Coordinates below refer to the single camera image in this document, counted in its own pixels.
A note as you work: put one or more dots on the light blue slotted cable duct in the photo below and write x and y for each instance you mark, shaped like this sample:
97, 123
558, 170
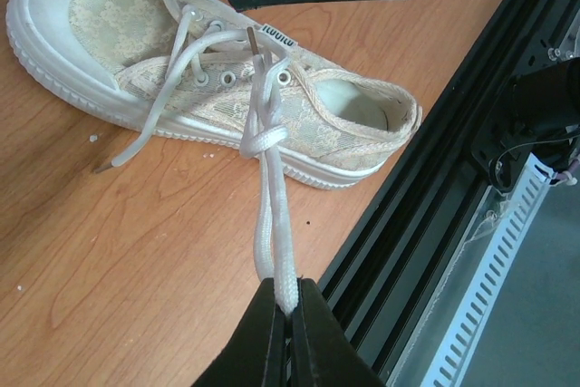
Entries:
465, 298

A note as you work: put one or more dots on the black aluminium frame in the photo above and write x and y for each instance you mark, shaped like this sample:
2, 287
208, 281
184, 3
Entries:
384, 274

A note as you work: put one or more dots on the grey metal base plate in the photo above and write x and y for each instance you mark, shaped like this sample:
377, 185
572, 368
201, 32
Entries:
532, 335

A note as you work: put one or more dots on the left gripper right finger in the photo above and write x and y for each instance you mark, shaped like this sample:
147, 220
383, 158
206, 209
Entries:
320, 354

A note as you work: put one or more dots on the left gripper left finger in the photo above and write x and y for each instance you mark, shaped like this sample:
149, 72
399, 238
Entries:
255, 353

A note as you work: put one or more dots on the cream white lace sneaker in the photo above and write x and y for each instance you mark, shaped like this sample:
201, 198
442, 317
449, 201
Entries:
109, 59

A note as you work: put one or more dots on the white shoelace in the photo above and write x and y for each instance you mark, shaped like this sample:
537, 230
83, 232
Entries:
273, 242

